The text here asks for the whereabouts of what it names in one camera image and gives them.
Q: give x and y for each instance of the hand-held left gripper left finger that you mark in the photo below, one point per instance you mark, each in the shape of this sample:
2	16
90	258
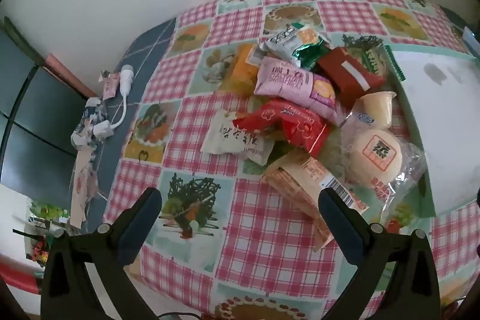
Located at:
142	217

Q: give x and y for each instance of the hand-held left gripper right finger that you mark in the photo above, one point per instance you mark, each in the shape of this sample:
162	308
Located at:
339	222

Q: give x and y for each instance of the beige wafer packet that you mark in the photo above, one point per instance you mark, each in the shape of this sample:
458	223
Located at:
296	181

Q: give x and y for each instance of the round bun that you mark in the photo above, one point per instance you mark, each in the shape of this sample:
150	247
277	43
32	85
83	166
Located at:
375	155

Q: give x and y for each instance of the red snack packet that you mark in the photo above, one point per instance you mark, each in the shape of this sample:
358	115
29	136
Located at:
292	125

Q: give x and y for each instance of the white snack packet black script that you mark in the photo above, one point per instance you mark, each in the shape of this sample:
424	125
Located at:
228	140

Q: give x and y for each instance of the red-brown packet with white stripe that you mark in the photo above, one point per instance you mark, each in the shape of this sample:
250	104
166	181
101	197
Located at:
345	76

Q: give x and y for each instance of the white storage box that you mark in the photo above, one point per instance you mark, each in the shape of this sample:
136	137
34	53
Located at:
442	117

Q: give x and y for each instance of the dark green foil snack packet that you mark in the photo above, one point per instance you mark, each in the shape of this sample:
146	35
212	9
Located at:
309	55

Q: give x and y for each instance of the orange snack packet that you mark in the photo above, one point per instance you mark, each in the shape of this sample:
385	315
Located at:
242	72

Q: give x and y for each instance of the checked printed tablecloth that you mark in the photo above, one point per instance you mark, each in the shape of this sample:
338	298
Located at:
262	230

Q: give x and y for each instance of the colourful toy pile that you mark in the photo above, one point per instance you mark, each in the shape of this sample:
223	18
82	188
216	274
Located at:
45	215

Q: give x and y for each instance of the blue floral cloth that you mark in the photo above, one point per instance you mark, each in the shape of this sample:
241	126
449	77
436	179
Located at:
84	117

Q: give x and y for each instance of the cream jelly cup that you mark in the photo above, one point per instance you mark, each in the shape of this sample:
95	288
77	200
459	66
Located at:
377	106

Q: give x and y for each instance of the white plug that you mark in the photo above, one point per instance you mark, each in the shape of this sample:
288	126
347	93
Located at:
93	101

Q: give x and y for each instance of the small pink sachet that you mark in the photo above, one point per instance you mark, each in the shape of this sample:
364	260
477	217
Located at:
111	85

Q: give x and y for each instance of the red plastic object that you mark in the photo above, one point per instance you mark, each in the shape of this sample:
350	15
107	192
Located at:
18	275

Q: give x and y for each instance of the dark teal cabinet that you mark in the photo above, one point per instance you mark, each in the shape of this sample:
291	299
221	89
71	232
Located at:
33	117

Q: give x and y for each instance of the pink snack packet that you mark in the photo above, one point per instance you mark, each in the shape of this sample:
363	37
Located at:
288	84

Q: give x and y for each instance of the pink board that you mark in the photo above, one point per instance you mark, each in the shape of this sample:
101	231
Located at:
71	76

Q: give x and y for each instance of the clear green-edged snack packet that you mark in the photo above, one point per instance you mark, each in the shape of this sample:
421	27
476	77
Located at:
371	57

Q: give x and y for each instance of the white and green snack packet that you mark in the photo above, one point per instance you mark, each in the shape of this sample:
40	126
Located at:
285	39

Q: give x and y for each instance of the light blue box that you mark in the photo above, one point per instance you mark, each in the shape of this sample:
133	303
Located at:
471	40

